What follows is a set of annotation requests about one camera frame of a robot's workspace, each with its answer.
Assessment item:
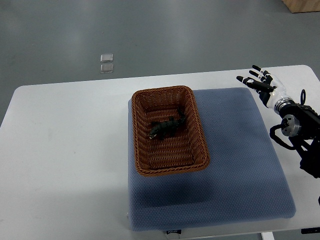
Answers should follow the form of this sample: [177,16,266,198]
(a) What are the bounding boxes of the blue quilted cushion mat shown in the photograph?
[128,87,296,231]

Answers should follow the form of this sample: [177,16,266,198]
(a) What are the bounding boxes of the black table edge label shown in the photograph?
[165,229,182,235]

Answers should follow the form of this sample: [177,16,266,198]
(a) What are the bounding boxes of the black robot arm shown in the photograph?
[269,89,320,179]

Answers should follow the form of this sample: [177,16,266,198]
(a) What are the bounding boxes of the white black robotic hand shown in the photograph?
[236,65,294,114]

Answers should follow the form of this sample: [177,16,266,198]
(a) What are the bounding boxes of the black table control panel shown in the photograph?
[301,227,320,235]

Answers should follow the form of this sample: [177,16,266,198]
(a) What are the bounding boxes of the dark toy crocodile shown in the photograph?
[148,108,187,141]

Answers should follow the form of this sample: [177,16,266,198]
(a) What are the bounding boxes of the wooden box corner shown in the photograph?
[282,0,320,13]

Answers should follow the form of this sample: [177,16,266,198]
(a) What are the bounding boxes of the brown wicker basket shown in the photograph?
[131,85,210,177]

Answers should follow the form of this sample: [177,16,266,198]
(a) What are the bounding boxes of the upper metal floor plate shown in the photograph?
[100,53,114,63]

